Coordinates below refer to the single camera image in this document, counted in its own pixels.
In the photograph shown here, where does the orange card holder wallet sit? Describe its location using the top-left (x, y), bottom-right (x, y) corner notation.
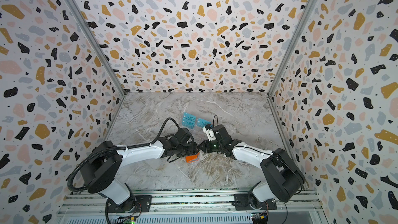
top-left (185, 152), bottom-right (200, 163)

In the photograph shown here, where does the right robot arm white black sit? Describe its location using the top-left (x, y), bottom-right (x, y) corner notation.
top-left (199, 124), bottom-right (305, 210)

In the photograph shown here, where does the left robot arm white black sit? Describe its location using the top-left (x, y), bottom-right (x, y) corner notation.
top-left (78, 128), bottom-right (199, 205)

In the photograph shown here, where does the teal card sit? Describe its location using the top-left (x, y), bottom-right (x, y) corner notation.
top-left (183, 112), bottom-right (197, 122)
top-left (181, 119), bottom-right (195, 129)
top-left (197, 118), bottom-right (212, 128)

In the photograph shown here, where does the teal card back left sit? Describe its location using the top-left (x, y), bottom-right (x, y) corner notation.
top-left (183, 112), bottom-right (197, 122)

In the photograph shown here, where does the teal card back right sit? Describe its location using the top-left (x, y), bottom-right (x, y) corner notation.
top-left (197, 118), bottom-right (212, 128)

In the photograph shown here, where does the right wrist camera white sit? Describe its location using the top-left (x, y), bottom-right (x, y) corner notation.
top-left (203, 124), bottom-right (216, 142)

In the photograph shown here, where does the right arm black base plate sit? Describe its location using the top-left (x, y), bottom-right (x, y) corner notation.
top-left (232, 193), bottom-right (277, 211)

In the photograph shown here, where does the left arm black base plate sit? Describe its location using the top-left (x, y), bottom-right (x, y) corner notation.
top-left (106, 195), bottom-right (152, 214)

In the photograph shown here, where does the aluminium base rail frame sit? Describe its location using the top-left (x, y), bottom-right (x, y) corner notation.
top-left (55, 188), bottom-right (328, 224)

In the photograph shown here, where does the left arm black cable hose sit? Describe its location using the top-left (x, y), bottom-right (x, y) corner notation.
top-left (67, 117), bottom-right (181, 192)

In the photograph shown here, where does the right aluminium corner post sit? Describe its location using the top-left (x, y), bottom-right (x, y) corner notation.
top-left (267, 0), bottom-right (318, 97)

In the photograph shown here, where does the aluminium corner post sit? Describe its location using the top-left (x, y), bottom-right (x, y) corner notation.
top-left (267, 0), bottom-right (318, 97)
top-left (64, 0), bottom-right (126, 98)

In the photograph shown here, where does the left aluminium corner post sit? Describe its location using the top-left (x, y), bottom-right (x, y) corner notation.
top-left (64, 0), bottom-right (126, 98)

